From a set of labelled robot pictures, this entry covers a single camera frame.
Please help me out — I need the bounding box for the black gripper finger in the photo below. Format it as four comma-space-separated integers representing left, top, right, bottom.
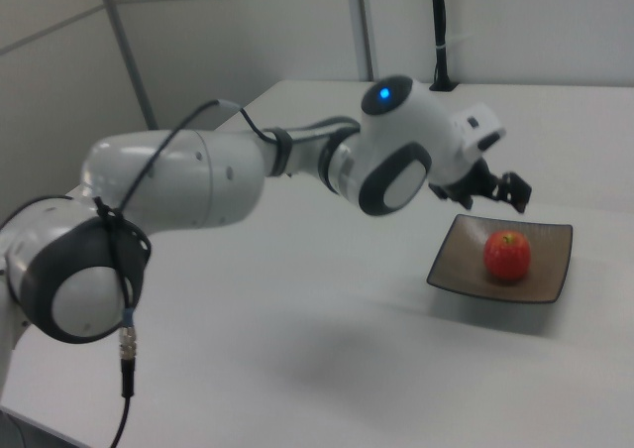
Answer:
429, 181, 475, 210
494, 170, 534, 215

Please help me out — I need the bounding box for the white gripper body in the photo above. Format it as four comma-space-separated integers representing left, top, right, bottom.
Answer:
453, 101, 507, 196

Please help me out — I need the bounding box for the black camera stand with zip tie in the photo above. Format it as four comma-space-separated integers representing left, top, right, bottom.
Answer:
428, 0, 460, 93

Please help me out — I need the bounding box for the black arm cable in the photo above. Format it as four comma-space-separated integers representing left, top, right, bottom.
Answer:
96, 98, 363, 448

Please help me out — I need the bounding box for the square brown ceramic plate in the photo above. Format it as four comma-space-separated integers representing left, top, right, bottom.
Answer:
425, 213, 575, 305

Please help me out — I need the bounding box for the red apple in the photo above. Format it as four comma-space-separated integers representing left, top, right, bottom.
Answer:
482, 229, 532, 283

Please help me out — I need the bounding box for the grey metal partition post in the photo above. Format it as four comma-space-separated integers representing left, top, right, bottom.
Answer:
352, 0, 376, 81
92, 0, 160, 131

